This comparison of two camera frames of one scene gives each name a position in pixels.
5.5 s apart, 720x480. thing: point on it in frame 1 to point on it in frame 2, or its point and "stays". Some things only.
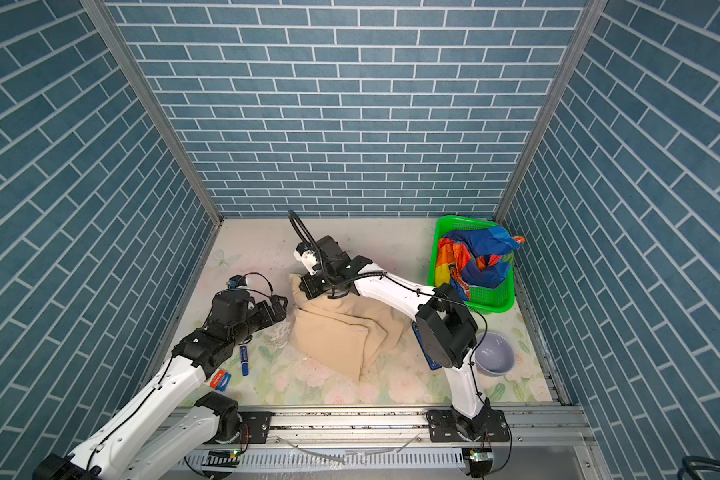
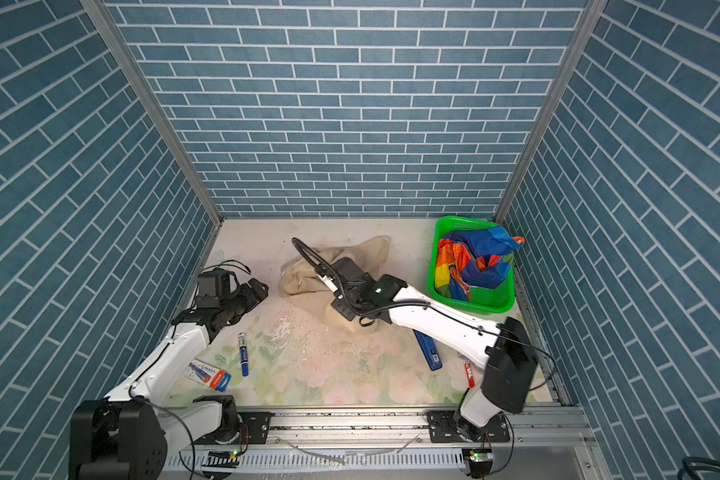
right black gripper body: (319, 282) to (348, 304)
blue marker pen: (244, 360) stays
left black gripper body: (256, 319) to (241, 301)
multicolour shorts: (481, 258) stays
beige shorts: (349, 330) to (299, 276)
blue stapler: (431, 364) stays
